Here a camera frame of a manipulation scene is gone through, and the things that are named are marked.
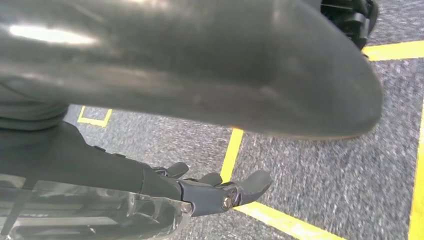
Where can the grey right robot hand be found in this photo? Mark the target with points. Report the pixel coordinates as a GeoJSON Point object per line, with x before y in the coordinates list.
{"type": "Point", "coordinates": [165, 59]}

